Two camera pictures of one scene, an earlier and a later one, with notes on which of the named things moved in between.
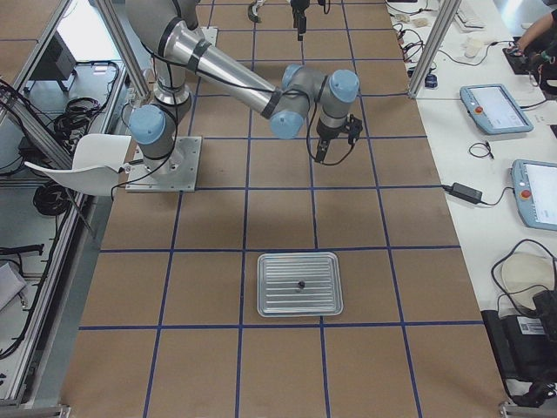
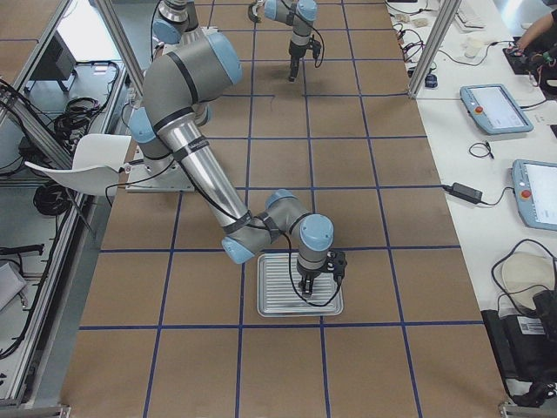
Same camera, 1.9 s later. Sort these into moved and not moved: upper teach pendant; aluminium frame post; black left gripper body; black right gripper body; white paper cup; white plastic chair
Moved: black left gripper body; black right gripper body
Not moved: upper teach pendant; aluminium frame post; white plastic chair; white paper cup
